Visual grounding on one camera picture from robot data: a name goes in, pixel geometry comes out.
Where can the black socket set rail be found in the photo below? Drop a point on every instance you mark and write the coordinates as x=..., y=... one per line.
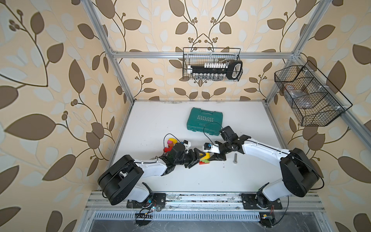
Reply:
x=229, y=71

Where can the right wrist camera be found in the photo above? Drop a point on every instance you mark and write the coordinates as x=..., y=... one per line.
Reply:
x=211, y=148

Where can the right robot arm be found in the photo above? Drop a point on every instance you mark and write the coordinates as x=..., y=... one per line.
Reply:
x=298, y=173

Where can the green tool case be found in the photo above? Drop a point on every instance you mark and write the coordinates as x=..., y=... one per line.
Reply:
x=209, y=122

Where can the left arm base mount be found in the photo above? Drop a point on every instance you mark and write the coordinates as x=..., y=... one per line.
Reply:
x=156, y=200

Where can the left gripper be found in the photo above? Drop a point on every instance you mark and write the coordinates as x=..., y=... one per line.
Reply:
x=194, y=160

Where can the wire basket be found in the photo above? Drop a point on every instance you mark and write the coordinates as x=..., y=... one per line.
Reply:
x=314, y=99
x=202, y=55

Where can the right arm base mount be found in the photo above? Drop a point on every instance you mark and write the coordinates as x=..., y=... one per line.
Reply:
x=253, y=201

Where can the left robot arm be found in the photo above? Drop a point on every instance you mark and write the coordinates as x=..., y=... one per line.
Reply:
x=121, y=182

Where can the steel hex bolt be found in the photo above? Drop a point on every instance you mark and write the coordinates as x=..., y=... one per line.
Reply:
x=235, y=158

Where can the clear plastic bag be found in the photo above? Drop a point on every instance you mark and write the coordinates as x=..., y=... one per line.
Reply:
x=298, y=98

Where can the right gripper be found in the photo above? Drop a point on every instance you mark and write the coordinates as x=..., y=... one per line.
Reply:
x=218, y=156

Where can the right wire basket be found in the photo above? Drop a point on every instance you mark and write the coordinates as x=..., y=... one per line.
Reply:
x=314, y=99

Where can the yellow lego brick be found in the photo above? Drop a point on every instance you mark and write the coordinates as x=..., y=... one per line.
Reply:
x=206, y=157
x=174, y=141

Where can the back wire basket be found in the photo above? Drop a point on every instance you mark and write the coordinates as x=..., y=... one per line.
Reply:
x=202, y=55

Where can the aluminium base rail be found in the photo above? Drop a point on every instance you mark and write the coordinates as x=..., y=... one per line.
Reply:
x=233, y=201

